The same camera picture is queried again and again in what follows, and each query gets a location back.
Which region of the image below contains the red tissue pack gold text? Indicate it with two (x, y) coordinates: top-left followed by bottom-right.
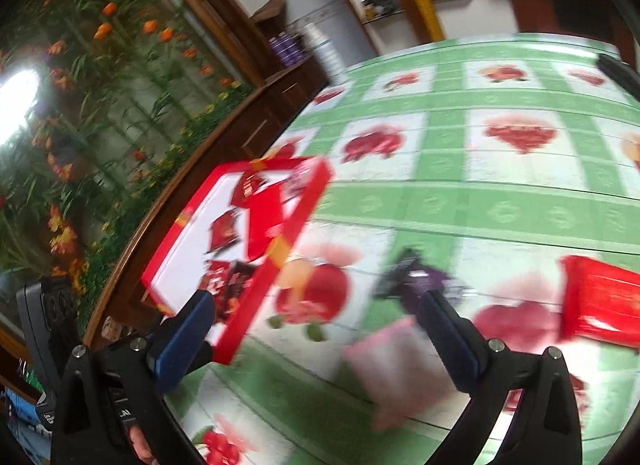
(560, 255), (640, 349)

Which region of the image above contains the pink sachet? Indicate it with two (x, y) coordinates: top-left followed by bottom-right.
(344, 315), (469, 431)

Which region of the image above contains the dark chocolate snack packet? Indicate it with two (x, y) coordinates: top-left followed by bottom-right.
(198, 260), (257, 324)

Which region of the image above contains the dark red candy packet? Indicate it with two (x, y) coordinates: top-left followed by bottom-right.
(208, 208), (240, 253)

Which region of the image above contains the dark purple snack packet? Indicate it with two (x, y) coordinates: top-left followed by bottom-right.
(373, 247), (469, 315)

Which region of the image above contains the long red snack pack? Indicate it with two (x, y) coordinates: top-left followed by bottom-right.
(246, 182), (283, 261)

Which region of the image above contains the small red candy packet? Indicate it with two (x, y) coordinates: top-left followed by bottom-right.
(230, 170), (266, 208)

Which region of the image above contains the pink candy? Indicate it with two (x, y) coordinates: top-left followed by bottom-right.
(281, 158), (317, 202)

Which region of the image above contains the left hand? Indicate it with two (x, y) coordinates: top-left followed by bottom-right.
(128, 425), (156, 465)

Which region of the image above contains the red tray box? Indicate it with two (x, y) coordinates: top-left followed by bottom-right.
(141, 157), (332, 364)

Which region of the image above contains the wooden cabinet ledge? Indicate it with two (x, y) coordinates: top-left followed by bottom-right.
(0, 54), (329, 406)

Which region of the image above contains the green fruit tablecloth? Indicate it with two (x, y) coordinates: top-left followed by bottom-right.
(169, 34), (639, 464)

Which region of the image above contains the black remote control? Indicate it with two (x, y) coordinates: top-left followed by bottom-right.
(596, 53), (640, 101)

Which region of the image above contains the white spray bottle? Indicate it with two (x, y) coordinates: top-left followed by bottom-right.
(304, 23), (348, 86)

